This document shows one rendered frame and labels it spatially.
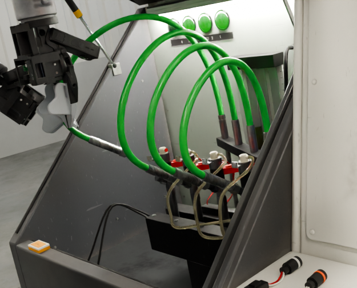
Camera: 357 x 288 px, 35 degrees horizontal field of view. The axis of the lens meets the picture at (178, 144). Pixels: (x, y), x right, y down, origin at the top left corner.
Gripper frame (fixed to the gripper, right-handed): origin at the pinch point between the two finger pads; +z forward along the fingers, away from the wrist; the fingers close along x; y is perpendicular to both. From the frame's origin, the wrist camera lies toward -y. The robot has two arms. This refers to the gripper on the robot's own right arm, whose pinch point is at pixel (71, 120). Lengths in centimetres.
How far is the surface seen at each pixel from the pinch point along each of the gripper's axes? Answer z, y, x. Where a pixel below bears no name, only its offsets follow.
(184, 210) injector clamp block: 27.2, -22.1, 2.2
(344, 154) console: 10, -20, 47
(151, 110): -0.6, -6.2, 17.8
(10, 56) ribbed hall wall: 0, -277, -603
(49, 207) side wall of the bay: 24.8, -5.1, -29.7
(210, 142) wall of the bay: 19, -48, -13
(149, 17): -16.6, -27.3, -3.2
